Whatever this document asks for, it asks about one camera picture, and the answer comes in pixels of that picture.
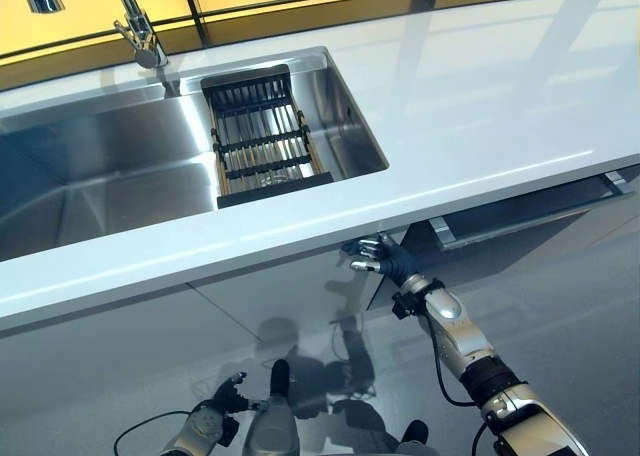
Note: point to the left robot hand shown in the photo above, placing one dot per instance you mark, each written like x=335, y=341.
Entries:
x=230, y=393

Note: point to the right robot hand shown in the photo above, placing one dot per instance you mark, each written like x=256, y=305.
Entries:
x=392, y=261

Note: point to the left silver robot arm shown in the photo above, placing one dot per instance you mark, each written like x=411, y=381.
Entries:
x=197, y=431

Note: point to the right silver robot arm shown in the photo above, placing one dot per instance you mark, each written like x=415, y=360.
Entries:
x=475, y=346

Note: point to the dishwasher door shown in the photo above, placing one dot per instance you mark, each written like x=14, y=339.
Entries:
x=525, y=261

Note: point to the built-in dishwasher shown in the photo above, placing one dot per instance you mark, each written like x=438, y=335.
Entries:
x=525, y=211

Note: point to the narrow white cabinet door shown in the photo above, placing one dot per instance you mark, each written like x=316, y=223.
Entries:
x=300, y=296

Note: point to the wide white cabinet door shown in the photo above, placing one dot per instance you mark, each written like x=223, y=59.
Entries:
x=100, y=346

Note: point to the robot right leg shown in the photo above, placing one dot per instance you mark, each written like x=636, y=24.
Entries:
x=412, y=438

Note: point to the black dish rack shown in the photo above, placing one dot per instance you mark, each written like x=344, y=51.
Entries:
x=260, y=141

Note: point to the stainless steel sink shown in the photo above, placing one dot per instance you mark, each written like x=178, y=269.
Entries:
x=100, y=166

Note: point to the chrome gooseneck faucet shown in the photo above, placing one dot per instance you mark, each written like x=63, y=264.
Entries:
x=137, y=31

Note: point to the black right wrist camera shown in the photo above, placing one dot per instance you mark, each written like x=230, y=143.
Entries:
x=406, y=306

